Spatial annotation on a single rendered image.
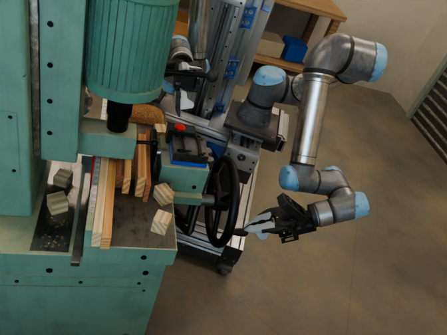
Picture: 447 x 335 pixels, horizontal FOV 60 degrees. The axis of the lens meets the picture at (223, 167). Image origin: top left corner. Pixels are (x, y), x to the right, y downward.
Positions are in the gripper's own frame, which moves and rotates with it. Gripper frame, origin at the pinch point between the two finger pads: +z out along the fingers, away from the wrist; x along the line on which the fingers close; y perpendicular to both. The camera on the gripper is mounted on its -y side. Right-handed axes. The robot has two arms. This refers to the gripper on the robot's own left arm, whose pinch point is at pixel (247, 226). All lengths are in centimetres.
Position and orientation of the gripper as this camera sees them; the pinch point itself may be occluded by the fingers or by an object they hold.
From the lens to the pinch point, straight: 114.6
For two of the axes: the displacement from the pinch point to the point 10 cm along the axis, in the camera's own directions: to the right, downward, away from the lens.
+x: -1.2, -6.4, 7.6
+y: 2.1, 7.3, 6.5
